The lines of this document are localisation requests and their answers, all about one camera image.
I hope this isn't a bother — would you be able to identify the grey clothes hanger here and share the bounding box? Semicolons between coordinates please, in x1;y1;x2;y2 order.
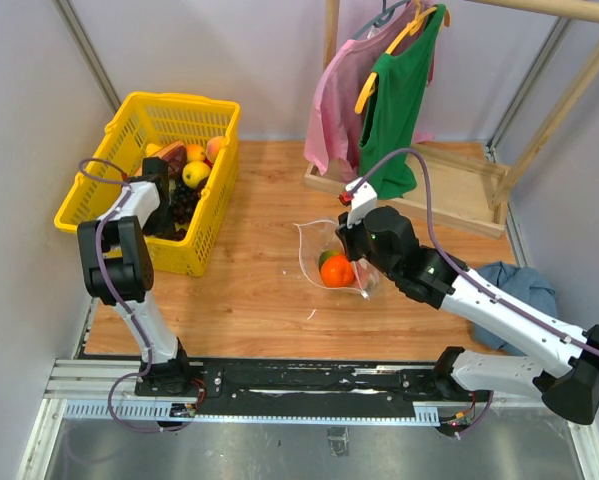
352;0;409;40

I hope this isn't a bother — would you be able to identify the wooden clothes rack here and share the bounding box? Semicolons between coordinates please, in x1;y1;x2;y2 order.
304;1;599;238

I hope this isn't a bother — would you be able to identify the pink shirt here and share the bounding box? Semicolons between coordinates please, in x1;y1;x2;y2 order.
304;1;436;183

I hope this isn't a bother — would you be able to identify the small orange fruit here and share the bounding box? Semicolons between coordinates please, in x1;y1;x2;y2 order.
319;254;355;288

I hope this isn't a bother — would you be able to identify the yellow lemon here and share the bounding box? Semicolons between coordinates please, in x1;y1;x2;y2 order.
182;161;211;189

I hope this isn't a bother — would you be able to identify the yellow clothes hanger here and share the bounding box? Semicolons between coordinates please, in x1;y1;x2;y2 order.
354;1;451;114

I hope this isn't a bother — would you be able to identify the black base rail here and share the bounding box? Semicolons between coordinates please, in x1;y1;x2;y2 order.
135;358;488;424

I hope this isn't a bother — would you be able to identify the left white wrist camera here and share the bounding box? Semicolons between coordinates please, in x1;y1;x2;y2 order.
140;157;170;194

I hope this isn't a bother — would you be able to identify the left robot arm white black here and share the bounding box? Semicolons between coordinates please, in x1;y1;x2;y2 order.
77;157;193;396

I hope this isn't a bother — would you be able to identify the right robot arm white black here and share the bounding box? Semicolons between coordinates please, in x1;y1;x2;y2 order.
336;206;599;425

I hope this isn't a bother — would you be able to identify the pink orange peach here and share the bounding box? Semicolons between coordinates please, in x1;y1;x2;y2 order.
206;136;226;164

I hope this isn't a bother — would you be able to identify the yellow plastic basket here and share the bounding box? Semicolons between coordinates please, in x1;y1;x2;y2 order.
53;91;242;278

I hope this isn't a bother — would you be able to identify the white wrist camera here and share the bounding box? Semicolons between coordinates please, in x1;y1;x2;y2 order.
140;157;170;194
339;178;377;229

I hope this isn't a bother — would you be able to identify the blue crumpled cloth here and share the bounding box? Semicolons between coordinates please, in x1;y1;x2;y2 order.
471;261;558;356

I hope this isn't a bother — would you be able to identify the green shirt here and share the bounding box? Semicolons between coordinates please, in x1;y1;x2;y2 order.
358;4;447;200

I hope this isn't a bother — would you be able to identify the orange yellow peach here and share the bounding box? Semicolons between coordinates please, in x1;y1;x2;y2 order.
186;144;206;163

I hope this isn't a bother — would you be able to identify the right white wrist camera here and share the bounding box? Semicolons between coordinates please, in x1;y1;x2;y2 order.
339;178;377;229

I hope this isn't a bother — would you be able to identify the dark purple grape bunch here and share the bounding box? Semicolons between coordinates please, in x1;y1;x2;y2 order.
170;179;200;241

